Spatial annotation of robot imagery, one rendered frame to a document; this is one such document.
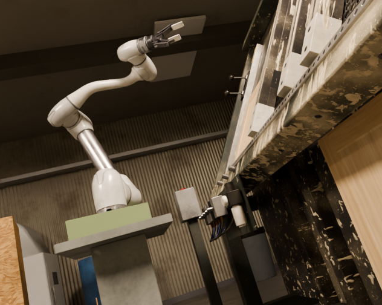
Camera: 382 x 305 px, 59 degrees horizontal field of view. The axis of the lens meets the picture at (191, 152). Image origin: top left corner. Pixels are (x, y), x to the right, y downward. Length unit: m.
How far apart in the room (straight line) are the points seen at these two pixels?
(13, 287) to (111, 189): 1.48
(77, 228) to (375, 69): 1.26
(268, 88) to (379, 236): 0.67
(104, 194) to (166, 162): 4.11
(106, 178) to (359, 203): 1.14
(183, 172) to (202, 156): 0.45
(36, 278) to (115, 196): 3.15
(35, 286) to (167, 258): 1.90
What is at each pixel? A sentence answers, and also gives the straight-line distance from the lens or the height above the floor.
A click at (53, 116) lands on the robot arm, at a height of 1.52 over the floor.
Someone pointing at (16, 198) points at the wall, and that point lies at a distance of 5.87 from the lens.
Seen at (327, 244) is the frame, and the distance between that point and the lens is 1.40.
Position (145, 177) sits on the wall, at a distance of 5.68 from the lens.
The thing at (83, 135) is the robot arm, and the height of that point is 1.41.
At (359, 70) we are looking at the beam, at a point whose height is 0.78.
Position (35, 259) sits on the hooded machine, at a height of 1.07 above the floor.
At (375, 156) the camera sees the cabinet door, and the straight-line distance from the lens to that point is 1.11.
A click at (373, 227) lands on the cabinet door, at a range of 1.22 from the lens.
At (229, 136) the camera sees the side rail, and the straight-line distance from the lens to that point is 2.25.
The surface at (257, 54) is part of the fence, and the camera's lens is 2.32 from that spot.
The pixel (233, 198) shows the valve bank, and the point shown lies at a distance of 1.42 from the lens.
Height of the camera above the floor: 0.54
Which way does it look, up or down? 17 degrees up
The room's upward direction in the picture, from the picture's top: 17 degrees counter-clockwise
